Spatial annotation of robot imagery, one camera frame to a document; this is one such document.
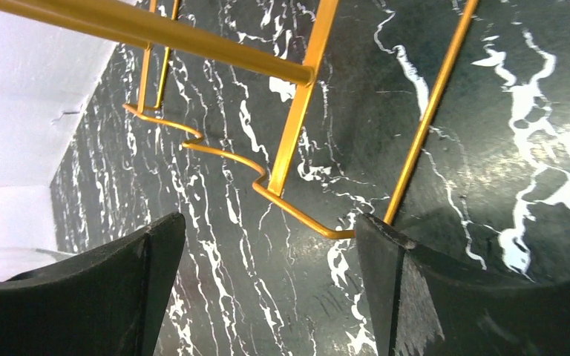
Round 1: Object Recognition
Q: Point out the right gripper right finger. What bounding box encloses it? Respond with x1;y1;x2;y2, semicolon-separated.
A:
355;214;570;355

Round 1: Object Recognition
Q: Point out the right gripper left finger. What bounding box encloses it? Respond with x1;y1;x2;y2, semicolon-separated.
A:
0;212;186;355

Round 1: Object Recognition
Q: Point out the blue wine glass front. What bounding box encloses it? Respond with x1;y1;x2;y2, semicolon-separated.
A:
0;247;75;282

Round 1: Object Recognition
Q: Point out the gold wire glass rack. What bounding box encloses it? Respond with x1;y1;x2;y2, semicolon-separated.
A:
0;0;480;242

